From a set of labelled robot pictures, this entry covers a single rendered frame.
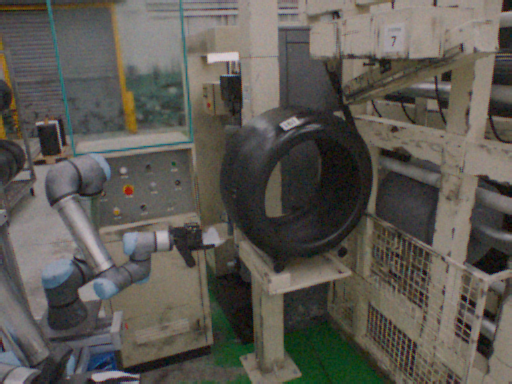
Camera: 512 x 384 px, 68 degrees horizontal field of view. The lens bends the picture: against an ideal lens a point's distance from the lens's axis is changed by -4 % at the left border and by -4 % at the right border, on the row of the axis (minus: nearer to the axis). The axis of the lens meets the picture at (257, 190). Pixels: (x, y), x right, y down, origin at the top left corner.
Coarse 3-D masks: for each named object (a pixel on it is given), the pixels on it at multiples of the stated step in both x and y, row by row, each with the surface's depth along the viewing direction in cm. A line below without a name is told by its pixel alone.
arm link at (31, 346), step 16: (0, 256) 88; (0, 272) 87; (0, 288) 86; (0, 304) 85; (16, 304) 88; (0, 320) 86; (16, 320) 87; (32, 320) 90; (16, 336) 87; (32, 336) 89; (16, 352) 88; (32, 352) 88; (48, 352) 91; (32, 368) 88
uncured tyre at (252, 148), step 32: (256, 128) 138; (320, 128) 134; (352, 128) 142; (224, 160) 148; (256, 160) 130; (352, 160) 162; (224, 192) 146; (256, 192) 132; (320, 192) 175; (352, 192) 165; (256, 224) 136; (288, 224) 173; (320, 224) 171; (352, 224) 151; (288, 256) 146
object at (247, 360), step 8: (248, 360) 222; (288, 360) 221; (248, 368) 216; (288, 368) 215; (296, 368) 215; (256, 376) 210; (264, 376) 210; (272, 376) 210; (280, 376) 210; (288, 376) 209; (296, 376) 210
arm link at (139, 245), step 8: (136, 232) 133; (144, 232) 134; (152, 232) 135; (128, 240) 130; (136, 240) 131; (144, 240) 132; (152, 240) 133; (128, 248) 130; (136, 248) 131; (144, 248) 132; (152, 248) 133; (136, 256) 133; (144, 256) 133
